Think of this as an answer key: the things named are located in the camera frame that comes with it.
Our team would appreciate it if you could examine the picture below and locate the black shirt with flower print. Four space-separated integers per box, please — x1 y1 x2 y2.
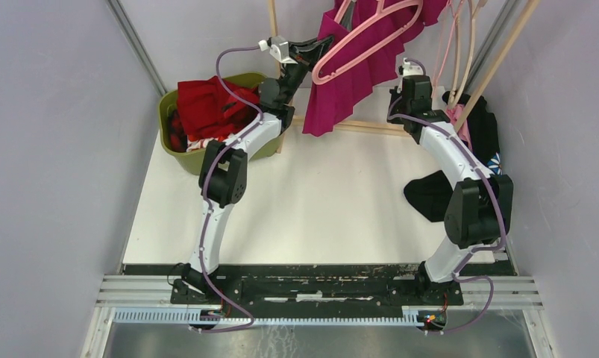
403 91 510 223

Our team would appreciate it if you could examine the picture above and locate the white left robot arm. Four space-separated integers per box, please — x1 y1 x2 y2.
172 36 334 304

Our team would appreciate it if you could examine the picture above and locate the pink wire hanger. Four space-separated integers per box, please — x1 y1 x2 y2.
432 1 465 97

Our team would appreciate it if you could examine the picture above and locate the magenta pleated skirt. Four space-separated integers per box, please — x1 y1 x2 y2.
303 1 445 136

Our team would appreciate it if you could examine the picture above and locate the wooden clothes rack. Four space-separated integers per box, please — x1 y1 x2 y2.
266 0 542 154

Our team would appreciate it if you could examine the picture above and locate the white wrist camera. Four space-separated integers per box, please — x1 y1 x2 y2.
401 57 427 77
258 36 298 64

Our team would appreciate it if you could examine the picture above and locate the olive green plastic basket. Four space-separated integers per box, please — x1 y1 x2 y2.
158 76 257 175

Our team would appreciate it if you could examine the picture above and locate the pink cloth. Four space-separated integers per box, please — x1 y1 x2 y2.
445 106 475 151

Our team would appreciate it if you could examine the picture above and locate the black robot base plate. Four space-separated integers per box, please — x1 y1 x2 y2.
121 262 518 320

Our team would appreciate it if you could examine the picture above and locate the grey garment on rack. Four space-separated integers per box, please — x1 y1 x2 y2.
339 6 354 31

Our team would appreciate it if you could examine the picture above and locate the pink hanger of magenta skirt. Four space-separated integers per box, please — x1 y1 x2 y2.
333 0 354 24

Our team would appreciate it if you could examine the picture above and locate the aluminium corner rail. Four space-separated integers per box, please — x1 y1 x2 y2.
106 0 168 96

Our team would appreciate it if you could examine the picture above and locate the red dress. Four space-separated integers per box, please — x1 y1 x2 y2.
176 76 259 142

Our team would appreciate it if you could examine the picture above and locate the white red floral garment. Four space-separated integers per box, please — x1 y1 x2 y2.
186 136 228 152

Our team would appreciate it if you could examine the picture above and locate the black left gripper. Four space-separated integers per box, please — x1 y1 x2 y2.
278 31 333 104

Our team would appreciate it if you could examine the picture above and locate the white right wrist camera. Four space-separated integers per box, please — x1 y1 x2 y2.
401 57 427 77

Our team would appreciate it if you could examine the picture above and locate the beige plastic hanger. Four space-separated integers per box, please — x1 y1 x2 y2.
447 0 487 110

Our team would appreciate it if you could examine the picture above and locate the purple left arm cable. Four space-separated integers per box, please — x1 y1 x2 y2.
198 45 263 334

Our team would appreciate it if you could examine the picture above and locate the red navy plaid skirt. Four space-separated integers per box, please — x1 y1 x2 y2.
167 110 187 153

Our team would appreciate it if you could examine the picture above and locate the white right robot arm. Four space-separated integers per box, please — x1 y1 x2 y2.
388 75 514 304

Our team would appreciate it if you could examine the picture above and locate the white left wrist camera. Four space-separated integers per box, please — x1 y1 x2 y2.
258 36 298 64

